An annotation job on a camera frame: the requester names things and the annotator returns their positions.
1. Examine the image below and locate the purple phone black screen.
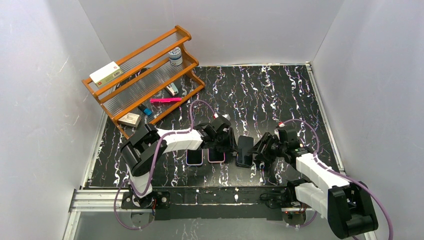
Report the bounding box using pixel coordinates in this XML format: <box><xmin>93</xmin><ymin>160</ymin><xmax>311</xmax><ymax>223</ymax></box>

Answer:
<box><xmin>208</xmin><ymin>149</ymin><xmax>225</xmax><ymax>163</ymax></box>

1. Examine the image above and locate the black phone case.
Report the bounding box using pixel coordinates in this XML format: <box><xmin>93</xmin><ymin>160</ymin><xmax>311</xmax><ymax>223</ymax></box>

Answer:
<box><xmin>235</xmin><ymin>135</ymin><xmax>254</xmax><ymax>168</ymax></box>

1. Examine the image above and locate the pink phone case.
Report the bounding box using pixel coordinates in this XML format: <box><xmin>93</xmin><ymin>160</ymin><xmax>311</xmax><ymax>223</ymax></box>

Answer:
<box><xmin>207</xmin><ymin>149</ymin><xmax>226</xmax><ymax>164</ymax></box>

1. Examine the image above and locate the lilac phone case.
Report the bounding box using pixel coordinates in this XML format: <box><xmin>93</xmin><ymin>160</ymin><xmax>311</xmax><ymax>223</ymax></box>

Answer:
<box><xmin>185</xmin><ymin>149</ymin><xmax>204</xmax><ymax>167</ymax></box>

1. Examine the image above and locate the dark teal phone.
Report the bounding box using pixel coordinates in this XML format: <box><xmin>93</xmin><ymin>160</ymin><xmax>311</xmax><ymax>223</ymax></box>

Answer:
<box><xmin>186</xmin><ymin>149</ymin><xmax>203</xmax><ymax>165</ymax></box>

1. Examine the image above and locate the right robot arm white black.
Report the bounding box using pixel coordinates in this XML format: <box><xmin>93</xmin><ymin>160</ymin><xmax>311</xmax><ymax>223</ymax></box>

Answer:
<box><xmin>248</xmin><ymin>126</ymin><xmax>379</xmax><ymax>239</ymax></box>

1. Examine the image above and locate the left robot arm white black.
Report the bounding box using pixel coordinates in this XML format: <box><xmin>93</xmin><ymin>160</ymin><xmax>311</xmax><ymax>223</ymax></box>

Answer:
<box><xmin>119</xmin><ymin>115</ymin><xmax>237</xmax><ymax>199</ymax></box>

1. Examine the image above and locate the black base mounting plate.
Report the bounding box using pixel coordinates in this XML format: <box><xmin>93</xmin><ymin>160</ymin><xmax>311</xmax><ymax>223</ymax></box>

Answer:
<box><xmin>117</xmin><ymin>186</ymin><xmax>313</xmax><ymax>221</ymax></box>

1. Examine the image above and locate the white teal stapler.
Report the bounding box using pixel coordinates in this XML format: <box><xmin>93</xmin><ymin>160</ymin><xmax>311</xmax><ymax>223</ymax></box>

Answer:
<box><xmin>165</xmin><ymin>83</ymin><xmax>179</xmax><ymax>97</ymax></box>

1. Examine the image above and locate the blue black marker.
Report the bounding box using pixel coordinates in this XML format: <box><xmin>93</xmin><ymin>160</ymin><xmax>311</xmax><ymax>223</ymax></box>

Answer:
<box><xmin>137</xmin><ymin>104</ymin><xmax>153</xmax><ymax>116</ymax></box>

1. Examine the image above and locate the orange wooden shelf rack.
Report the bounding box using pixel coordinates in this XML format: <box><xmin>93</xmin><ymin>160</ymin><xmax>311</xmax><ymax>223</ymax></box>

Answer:
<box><xmin>81</xmin><ymin>25</ymin><xmax>206</xmax><ymax>139</ymax></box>

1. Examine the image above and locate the white blue round jar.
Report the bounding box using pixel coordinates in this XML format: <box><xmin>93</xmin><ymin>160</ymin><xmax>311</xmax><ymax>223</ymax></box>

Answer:
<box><xmin>168</xmin><ymin>47</ymin><xmax>183</xmax><ymax>66</ymax></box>

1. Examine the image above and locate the beige staples box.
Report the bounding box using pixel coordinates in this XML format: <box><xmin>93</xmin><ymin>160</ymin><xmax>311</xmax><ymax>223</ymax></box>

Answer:
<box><xmin>117</xmin><ymin>112</ymin><xmax>141</xmax><ymax>128</ymax></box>

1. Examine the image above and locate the white cardboard box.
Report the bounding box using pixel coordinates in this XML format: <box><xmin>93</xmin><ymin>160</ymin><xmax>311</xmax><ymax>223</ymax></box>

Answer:
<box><xmin>89</xmin><ymin>61</ymin><xmax>123</xmax><ymax>88</ymax></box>

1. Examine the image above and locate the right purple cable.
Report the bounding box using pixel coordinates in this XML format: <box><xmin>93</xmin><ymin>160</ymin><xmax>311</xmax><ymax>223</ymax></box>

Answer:
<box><xmin>279</xmin><ymin>118</ymin><xmax>395</xmax><ymax>240</ymax></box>

